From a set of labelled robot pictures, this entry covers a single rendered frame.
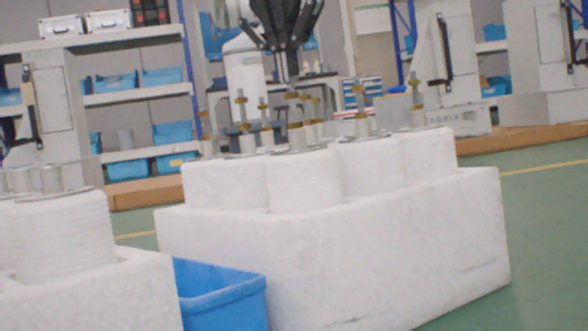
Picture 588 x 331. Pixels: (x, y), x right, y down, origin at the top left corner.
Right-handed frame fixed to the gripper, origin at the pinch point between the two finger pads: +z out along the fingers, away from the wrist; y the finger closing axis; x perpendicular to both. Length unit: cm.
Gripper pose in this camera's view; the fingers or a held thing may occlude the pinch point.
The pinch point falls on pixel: (287, 67)
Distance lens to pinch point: 77.4
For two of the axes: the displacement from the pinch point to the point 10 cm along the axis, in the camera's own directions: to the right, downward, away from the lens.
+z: 1.4, 9.9, 0.7
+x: -6.0, 1.4, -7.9
